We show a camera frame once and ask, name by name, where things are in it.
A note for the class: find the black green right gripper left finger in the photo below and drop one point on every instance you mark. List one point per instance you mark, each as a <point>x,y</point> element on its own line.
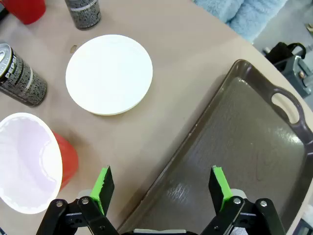
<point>97,188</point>

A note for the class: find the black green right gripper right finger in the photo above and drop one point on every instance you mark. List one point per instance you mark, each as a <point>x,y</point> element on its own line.
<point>221,188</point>

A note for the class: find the red plastic cup white inside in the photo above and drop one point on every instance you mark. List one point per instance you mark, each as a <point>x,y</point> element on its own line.
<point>27,9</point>
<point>24,159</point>

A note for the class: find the white bowl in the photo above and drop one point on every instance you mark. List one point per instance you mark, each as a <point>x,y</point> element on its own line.
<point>108,73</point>

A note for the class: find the black Pepsi can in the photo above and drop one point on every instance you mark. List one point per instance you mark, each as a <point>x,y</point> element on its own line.
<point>84,13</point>
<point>22,78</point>

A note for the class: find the dark brown plastic tray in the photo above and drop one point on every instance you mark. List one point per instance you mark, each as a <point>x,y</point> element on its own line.
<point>232,137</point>

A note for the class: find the person in blue fleece jacket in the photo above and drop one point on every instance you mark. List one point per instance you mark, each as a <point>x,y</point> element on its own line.
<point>254,14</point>

